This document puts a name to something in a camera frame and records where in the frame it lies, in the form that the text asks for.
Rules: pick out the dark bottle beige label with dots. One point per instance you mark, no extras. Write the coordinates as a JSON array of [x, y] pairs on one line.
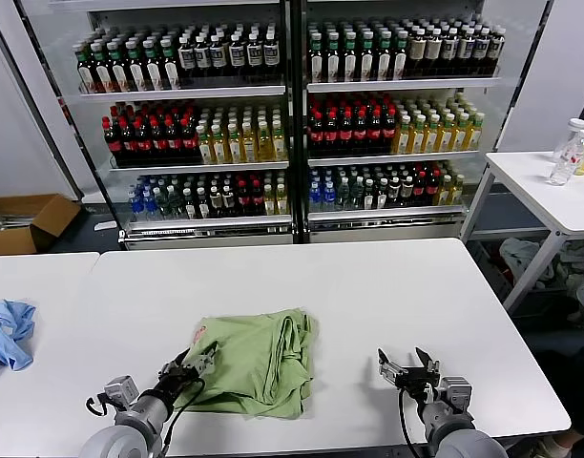
[[419, 51], [434, 51]]

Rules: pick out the open beverage display cooler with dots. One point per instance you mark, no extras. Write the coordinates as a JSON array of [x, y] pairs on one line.
[[202, 235], [388, 225]]

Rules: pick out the green cap tea bottle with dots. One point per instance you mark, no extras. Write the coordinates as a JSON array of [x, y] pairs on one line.
[[333, 63], [103, 77], [401, 62], [368, 63], [155, 72], [120, 75], [88, 77], [173, 72], [350, 63], [316, 63], [385, 62], [138, 75]]

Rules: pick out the pale yellow drink bottle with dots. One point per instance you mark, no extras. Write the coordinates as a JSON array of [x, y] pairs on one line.
[[458, 192], [270, 203], [283, 202], [446, 194]]

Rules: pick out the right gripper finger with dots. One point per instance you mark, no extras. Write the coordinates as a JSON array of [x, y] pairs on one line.
[[431, 369], [390, 372]]

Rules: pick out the crumpled light blue shirt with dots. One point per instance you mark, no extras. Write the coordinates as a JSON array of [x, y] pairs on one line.
[[6, 343]]

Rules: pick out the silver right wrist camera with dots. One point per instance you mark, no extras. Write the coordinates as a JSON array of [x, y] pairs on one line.
[[456, 393]]

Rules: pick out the dark bottle white blue label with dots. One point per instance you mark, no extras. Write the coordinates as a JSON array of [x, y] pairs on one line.
[[187, 60], [272, 56], [219, 59], [203, 60], [481, 50], [255, 57], [465, 51], [237, 58], [496, 48], [449, 51]]

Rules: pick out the dark drink white cap bottle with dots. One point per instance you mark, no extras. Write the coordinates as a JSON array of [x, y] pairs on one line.
[[383, 195], [203, 206], [395, 194], [190, 206], [230, 203], [217, 203], [408, 193], [370, 196]]

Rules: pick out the green white clothes heap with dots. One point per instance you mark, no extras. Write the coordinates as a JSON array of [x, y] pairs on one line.
[[571, 267]]

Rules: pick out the shiny metal rods bundle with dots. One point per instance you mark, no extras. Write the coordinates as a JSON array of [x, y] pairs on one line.
[[14, 223]]

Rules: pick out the brown grey sneaker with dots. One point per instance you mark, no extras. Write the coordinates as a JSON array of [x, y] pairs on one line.
[[554, 448]]

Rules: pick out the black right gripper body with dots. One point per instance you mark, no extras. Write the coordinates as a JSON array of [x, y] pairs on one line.
[[416, 381]]

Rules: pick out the white side table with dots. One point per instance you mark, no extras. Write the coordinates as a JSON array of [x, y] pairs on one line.
[[522, 182]]

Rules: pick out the pale crumpled garment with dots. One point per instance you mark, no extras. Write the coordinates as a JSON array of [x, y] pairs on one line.
[[522, 254]]

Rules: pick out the red cap cola bottle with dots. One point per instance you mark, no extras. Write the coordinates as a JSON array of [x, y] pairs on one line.
[[190, 143], [420, 192], [361, 136], [244, 201], [115, 146], [332, 137], [145, 145], [129, 146], [257, 201], [375, 135], [318, 137], [390, 134], [433, 191], [160, 145], [346, 137], [174, 144]]

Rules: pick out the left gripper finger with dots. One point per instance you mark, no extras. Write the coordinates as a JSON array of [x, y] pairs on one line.
[[175, 367], [205, 365]]

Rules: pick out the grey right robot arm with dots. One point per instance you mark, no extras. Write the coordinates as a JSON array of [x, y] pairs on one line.
[[454, 434]]

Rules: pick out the light green polo shirt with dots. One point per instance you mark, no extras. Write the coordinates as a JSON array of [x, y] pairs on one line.
[[258, 362]]

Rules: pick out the dark mesh laundry basket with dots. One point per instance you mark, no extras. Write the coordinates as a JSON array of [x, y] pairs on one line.
[[491, 275]]

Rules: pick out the small white floor scrap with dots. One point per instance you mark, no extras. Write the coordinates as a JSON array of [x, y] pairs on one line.
[[106, 227]]

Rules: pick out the clear green water bottle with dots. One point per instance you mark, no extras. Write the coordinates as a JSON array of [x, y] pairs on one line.
[[358, 196], [177, 206], [344, 196], [164, 206]]

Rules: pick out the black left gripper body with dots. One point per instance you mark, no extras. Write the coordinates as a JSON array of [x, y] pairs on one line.
[[180, 381]]

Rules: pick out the open cardboard box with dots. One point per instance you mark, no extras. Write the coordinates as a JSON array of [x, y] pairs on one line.
[[54, 218]]

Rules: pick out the person in dark trousers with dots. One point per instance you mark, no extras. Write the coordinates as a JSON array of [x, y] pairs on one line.
[[573, 381]]

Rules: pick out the blue water bottle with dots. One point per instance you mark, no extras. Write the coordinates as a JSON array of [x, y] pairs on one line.
[[329, 198], [151, 207], [316, 199], [137, 208]]

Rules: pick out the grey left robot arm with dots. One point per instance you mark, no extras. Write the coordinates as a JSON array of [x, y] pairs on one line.
[[120, 439]]

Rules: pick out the yellow green tea bottle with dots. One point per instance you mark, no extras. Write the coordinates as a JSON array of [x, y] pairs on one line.
[[475, 137], [462, 138], [447, 139], [235, 150], [220, 151], [403, 141], [205, 151], [250, 149], [279, 146], [418, 141], [432, 140], [264, 148]]

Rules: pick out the clear bottle red label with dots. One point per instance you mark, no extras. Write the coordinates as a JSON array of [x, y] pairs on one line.
[[566, 168]]

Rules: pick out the clear bottle white cap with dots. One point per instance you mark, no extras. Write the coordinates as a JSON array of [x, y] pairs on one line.
[[578, 125]]

